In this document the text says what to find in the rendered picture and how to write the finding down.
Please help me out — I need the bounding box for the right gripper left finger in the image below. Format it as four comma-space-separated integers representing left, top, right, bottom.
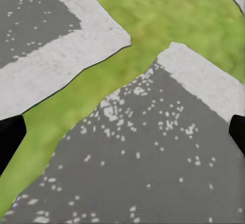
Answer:
0, 115, 27, 176

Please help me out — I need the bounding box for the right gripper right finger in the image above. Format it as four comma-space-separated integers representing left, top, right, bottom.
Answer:
229, 115, 245, 156

